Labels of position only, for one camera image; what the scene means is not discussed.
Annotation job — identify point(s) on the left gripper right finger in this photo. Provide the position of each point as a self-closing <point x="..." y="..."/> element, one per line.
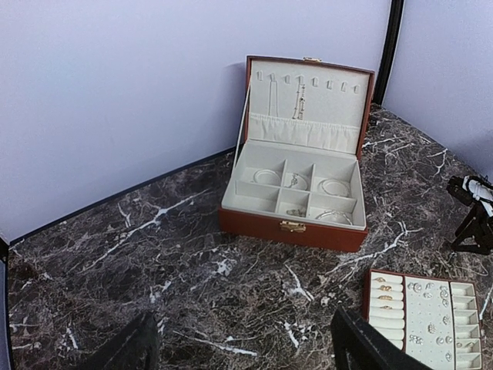
<point x="357" y="345"/>

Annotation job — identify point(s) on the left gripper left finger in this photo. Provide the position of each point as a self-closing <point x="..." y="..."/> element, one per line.
<point x="136" y="346"/>

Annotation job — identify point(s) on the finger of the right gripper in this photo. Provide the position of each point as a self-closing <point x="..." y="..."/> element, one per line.
<point x="474" y="235"/>

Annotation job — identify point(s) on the red jewelry tray insert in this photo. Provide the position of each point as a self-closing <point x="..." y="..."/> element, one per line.
<point x="436" y="321"/>

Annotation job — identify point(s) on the red wooden jewelry box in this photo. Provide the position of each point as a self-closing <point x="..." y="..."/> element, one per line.
<point x="296" y="175"/>

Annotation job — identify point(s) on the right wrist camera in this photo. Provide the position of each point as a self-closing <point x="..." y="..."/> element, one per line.
<point x="471" y="189"/>

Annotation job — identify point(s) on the right black frame post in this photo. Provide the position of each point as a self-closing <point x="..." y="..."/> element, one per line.
<point x="390" y="46"/>

